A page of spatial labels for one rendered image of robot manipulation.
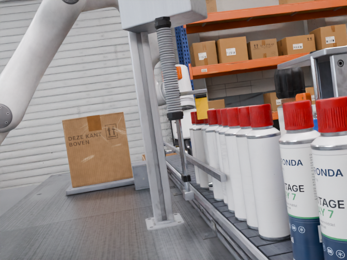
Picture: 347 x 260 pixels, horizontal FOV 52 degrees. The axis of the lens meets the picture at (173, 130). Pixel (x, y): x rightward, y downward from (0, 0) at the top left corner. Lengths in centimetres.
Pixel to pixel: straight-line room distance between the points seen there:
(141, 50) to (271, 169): 45
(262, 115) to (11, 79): 77
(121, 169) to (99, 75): 386
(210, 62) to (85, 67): 180
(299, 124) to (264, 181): 14
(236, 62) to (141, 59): 385
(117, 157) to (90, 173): 12
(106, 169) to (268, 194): 97
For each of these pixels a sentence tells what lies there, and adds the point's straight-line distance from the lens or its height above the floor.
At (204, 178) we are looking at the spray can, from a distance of 93.
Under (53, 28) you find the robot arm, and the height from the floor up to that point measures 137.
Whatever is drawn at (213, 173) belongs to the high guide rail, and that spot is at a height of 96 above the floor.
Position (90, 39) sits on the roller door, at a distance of 532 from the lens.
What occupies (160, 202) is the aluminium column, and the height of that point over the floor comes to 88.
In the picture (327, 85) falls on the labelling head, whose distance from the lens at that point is 56.
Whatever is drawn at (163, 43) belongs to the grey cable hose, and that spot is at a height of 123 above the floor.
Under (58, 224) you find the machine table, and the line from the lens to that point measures 105.
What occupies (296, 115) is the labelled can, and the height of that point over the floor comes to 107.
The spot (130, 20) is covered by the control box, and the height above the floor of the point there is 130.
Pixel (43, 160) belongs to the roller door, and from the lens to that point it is 540.
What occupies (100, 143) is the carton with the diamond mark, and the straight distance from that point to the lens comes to 143.
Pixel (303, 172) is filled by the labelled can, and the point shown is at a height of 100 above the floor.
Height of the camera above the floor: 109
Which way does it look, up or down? 3 degrees down
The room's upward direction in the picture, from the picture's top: 8 degrees counter-clockwise
